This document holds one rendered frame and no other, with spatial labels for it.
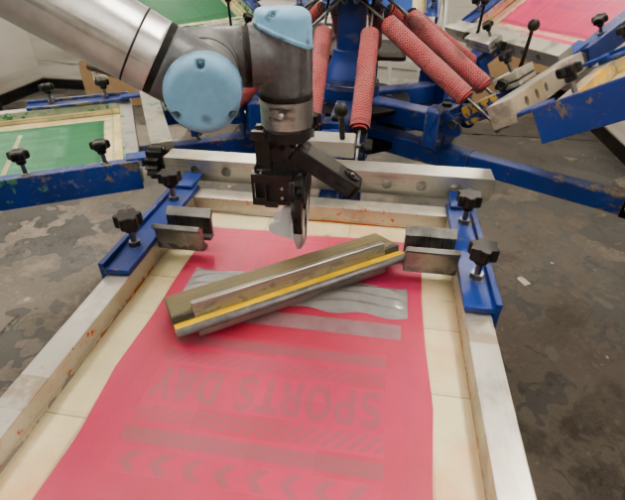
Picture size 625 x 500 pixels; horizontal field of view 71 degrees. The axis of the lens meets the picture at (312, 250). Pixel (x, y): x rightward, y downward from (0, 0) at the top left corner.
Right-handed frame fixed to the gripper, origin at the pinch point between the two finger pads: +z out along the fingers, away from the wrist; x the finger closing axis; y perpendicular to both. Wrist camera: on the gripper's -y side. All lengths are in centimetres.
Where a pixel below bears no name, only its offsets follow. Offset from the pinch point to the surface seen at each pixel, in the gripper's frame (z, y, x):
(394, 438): 4.3, -16.2, 31.5
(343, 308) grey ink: 4.0, -8.3, 10.9
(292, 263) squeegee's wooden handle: 0.9, 0.9, 5.1
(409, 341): 4.3, -18.1, 16.2
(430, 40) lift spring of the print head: -20, -23, -75
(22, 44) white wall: 50, 380, -399
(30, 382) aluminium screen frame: 0.8, 27.1, 33.3
